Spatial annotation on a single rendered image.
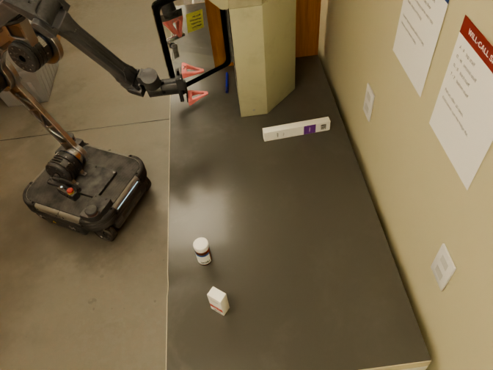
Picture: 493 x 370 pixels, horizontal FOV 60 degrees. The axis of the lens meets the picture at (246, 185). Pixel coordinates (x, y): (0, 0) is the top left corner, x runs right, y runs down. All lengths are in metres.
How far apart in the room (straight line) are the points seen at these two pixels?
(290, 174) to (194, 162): 0.37
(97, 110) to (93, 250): 1.31
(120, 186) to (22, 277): 0.75
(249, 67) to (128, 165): 1.30
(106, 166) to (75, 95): 1.20
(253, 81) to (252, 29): 0.21
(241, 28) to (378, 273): 0.92
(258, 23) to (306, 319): 0.97
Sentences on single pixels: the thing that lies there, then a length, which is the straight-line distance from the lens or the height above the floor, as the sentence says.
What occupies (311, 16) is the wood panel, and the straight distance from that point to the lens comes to 2.03.
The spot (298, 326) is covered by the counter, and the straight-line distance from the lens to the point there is 1.28.
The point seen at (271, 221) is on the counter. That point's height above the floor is 0.94.
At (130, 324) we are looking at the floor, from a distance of 2.42.
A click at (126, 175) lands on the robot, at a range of 2.68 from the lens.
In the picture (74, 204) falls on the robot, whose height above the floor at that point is 0.24.
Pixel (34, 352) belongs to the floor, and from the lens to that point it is 2.57.
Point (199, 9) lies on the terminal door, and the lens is 1.81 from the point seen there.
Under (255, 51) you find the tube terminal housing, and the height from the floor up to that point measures 1.24.
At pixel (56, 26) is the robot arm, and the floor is 1.51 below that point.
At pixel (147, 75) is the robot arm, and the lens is 1.51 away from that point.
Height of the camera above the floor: 2.13
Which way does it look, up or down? 50 degrees down
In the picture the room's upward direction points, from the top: 7 degrees counter-clockwise
